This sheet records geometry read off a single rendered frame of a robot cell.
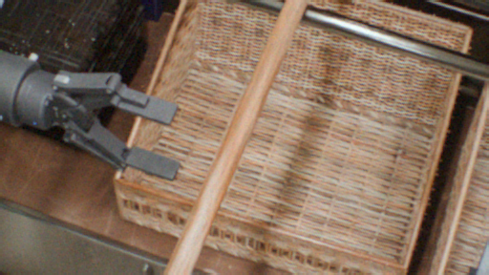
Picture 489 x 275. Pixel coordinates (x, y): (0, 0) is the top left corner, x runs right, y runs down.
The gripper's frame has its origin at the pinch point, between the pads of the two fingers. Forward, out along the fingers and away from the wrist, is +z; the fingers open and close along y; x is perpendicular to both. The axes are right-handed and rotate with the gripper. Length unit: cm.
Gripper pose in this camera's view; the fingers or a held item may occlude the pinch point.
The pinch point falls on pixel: (167, 142)
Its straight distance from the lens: 124.9
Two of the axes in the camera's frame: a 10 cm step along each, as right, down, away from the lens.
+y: -0.4, 5.3, 8.4
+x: -3.4, 7.9, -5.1
